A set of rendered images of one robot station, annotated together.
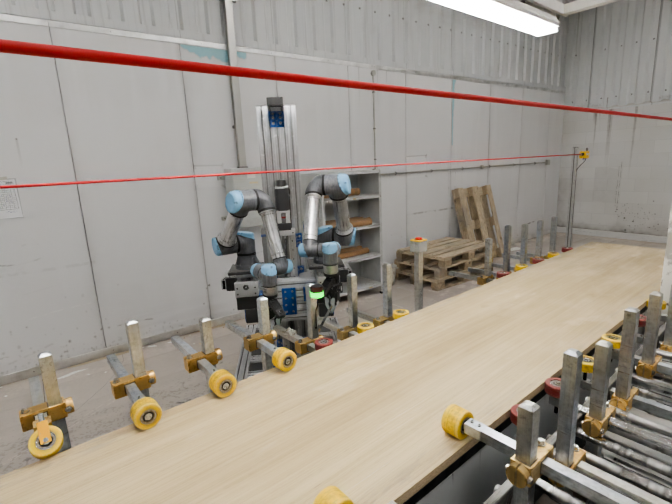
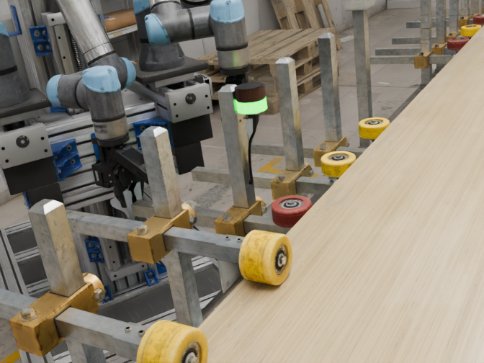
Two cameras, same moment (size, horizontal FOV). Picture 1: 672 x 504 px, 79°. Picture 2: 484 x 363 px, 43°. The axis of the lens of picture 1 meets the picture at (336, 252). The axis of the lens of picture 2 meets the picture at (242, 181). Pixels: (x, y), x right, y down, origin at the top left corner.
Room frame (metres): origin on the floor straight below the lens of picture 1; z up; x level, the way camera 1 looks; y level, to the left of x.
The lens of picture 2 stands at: (0.66, 0.49, 1.42)
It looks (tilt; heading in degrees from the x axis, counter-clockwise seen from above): 23 degrees down; 342
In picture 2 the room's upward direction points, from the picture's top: 8 degrees counter-clockwise
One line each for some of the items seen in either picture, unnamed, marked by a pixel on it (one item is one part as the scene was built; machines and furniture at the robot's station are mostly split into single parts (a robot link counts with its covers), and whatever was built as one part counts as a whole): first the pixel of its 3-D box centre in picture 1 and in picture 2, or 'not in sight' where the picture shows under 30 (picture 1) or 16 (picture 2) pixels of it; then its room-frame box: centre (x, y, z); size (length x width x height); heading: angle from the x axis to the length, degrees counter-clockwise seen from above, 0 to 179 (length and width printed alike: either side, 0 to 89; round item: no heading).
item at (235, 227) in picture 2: (310, 343); (243, 219); (1.77, 0.14, 0.85); 0.14 x 0.06 x 0.05; 129
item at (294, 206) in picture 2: (324, 352); (293, 227); (1.66, 0.07, 0.85); 0.08 x 0.08 x 0.11
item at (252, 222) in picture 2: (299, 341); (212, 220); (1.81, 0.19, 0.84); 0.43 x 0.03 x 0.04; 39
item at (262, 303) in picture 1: (266, 350); (176, 252); (1.63, 0.32, 0.89); 0.04 x 0.04 x 0.48; 39
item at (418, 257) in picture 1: (418, 289); (364, 83); (2.27, -0.47, 0.93); 0.05 x 0.05 x 0.45; 39
